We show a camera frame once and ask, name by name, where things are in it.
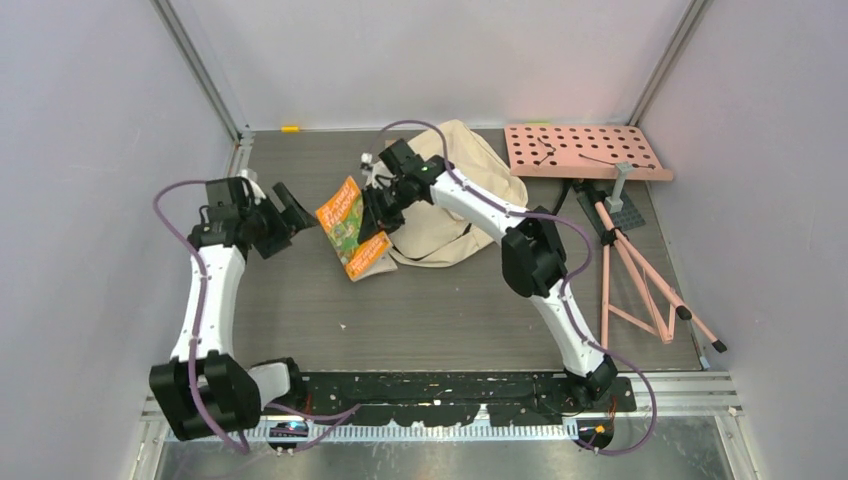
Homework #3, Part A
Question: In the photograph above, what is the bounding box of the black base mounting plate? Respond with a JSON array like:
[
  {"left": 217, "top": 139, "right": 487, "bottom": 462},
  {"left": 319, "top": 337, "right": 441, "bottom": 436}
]
[{"left": 274, "top": 371, "right": 637, "bottom": 427}]

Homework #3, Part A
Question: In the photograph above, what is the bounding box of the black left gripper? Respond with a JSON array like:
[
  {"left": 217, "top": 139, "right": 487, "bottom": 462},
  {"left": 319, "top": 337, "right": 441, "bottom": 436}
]
[{"left": 241, "top": 184, "right": 318, "bottom": 260}]

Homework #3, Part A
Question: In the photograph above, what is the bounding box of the pink perforated stand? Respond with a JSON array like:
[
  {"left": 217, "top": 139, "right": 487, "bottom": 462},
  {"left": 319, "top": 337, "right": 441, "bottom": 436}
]
[{"left": 504, "top": 124, "right": 727, "bottom": 353}]

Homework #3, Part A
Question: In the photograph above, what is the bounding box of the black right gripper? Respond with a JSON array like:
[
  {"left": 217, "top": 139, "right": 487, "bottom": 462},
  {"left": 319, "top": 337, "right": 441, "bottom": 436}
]
[{"left": 359, "top": 176, "right": 415, "bottom": 244}]

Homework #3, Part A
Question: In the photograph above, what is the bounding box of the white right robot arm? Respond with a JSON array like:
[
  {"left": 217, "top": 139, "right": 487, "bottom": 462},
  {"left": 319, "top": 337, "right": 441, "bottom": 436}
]
[{"left": 358, "top": 140, "right": 618, "bottom": 411}]

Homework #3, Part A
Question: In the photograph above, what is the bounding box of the cream canvas backpack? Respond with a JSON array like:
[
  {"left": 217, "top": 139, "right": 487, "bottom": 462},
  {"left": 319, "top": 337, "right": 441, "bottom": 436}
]
[{"left": 357, "top": 120, "right": 566, "bottom": 271}]

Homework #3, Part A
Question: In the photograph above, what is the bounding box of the orange green paperback book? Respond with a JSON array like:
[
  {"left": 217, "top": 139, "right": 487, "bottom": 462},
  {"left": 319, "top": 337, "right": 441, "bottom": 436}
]
[{"left": 315, "top": 176, "right": 398, "bottom": 282}]

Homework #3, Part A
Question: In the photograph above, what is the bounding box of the grey bracket on stand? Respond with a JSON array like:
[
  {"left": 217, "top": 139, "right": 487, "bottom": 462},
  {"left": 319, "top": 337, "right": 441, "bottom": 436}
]
[{"left": 604, "top": 162, "right": 635, "bottom": 214}]

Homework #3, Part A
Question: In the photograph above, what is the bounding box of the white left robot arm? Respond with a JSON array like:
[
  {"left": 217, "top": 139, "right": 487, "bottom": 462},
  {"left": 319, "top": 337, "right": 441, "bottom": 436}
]
[{"left": 149, "top": 169, "right": 317, "bottom": 441}]

